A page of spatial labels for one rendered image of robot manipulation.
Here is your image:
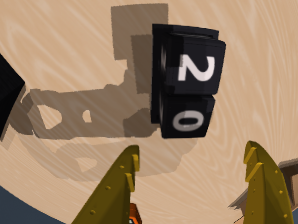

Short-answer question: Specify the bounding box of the open brown cardboard box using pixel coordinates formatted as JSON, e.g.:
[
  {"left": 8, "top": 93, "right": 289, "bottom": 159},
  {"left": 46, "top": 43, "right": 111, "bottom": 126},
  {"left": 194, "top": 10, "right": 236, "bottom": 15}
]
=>
[{"left": 233, "top": 164, "right": 298, "bottom": 224}]

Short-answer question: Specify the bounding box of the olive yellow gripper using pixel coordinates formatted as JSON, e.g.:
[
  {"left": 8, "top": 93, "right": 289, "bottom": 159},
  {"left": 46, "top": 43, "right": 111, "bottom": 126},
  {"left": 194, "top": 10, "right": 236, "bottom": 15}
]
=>
[{"left": 71, "top": 140, "right": 294, "bottom": 224}]

